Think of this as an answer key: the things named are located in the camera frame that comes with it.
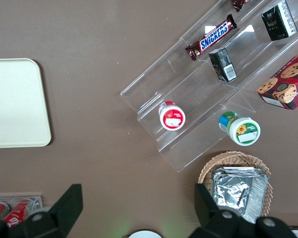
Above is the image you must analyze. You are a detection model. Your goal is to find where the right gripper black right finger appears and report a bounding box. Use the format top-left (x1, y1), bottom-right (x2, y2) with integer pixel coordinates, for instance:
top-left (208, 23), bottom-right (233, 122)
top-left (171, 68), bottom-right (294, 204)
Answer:
top-left (190, 183), bottom-right (258, 238)

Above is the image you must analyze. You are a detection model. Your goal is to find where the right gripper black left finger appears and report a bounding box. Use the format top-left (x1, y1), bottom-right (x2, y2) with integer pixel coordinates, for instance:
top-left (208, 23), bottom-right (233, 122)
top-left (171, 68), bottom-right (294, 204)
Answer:
top-left (7, 183), bottom-right (83, 238)

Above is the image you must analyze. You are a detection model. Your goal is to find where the light tan wicker basket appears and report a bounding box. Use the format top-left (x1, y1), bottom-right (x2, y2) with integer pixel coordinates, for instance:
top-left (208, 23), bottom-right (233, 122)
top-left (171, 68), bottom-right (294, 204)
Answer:
top-left (198, 151), bottom-right (274, 221)

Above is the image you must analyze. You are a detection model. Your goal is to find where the cream plastic tray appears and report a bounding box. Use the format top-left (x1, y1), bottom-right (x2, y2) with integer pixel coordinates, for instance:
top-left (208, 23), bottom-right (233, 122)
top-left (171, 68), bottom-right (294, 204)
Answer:
top-left (0, 58), bottom-right (52, 149)

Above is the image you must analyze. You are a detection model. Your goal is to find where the clear acrylic bottle rack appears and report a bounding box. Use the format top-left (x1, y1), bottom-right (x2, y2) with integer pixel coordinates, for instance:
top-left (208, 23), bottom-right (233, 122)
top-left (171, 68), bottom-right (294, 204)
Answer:
top-left (0, 195), bottom-right (43, 224)

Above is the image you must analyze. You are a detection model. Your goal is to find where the stack of foil trays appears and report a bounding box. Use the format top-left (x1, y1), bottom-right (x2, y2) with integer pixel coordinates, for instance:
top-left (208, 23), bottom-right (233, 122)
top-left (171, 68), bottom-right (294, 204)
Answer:
top-left (212, 166), bottom-right (271, 224)

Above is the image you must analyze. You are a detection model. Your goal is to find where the green lid yogurt cup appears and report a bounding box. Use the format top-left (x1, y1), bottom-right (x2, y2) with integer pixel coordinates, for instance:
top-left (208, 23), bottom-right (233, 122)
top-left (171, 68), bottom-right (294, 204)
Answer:
top-left (219, 111), bottom-right (261, 146)

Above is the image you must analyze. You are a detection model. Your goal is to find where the red lid yogurt cup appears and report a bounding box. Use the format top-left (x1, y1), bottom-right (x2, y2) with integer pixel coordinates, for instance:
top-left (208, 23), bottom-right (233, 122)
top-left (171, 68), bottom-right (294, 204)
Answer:
top-left (158, 100), bottom-right (186, 131)

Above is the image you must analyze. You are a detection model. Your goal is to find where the clear acrylic step display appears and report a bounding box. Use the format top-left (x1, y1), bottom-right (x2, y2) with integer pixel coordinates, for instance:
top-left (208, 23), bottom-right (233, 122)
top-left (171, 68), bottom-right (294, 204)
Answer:
top-left (120, 0), bottom-right (298, 173)

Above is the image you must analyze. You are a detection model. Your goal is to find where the small black carton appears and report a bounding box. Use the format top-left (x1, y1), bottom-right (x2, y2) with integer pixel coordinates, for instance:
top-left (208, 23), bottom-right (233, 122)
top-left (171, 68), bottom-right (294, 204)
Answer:
top-left (260, 0), bottom-right (298, 42)
top-left (208, 47), bottom-right (238, 83)

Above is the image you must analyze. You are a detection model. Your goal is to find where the red plaid cookie box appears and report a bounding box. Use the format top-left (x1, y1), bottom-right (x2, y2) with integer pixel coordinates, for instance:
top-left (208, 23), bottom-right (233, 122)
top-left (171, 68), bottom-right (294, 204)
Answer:
top-left (256, 47), bottom-right (298, 111)

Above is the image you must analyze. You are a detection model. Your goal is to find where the Snickers chocolate bar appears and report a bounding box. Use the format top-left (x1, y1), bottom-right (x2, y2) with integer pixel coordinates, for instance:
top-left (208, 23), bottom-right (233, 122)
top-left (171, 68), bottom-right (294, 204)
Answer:
top-left (231, 0), bottom-right (252, 12)
top-left (185, 14), bottom-right (238, 61)

